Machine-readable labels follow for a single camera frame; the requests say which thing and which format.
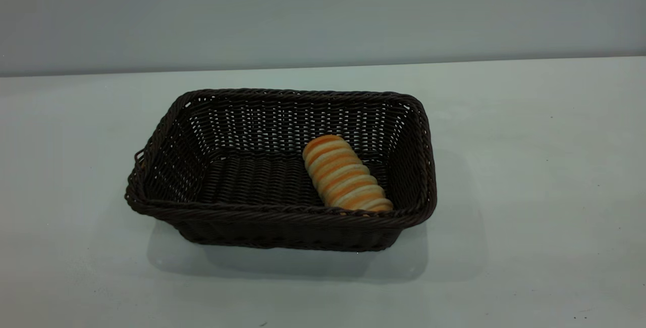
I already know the orange striped bread roll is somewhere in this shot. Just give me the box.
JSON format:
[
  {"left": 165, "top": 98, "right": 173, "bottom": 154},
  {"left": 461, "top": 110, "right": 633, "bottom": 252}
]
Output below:
[{"left": 302, "top": 134, "right": 394, "bottom": 212}]

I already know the black woven wicker basket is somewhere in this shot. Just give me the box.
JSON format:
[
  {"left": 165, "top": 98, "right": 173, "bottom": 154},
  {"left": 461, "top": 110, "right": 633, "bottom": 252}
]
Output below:
[{"left": 125, "top": 88, "right": 438, "bottom": 253}]

